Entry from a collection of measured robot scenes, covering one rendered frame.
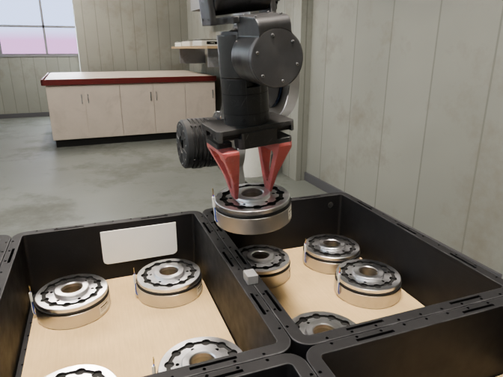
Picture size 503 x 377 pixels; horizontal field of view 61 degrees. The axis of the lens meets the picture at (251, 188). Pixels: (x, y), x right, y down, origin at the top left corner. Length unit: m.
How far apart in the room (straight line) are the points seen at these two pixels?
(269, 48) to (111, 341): 0.43
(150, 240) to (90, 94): 5.17
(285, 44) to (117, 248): 0.46
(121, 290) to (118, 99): 5.24
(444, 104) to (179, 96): 4.03
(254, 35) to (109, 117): 5.52
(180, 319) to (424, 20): 2.51
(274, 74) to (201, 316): 0.38
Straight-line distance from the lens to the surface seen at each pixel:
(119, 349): 0.62
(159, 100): 5.98
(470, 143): 2.62
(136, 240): 0.76
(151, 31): 8.01
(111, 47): 7.92
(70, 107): 5.89
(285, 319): 0.48
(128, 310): 0.69
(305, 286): 0.73
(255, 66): 0.43
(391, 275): 0.73
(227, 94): 0.52
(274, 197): 0.56
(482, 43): 2.59
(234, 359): 0.43
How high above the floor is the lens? 1.20
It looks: 18 degrees down
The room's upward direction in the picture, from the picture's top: straight up
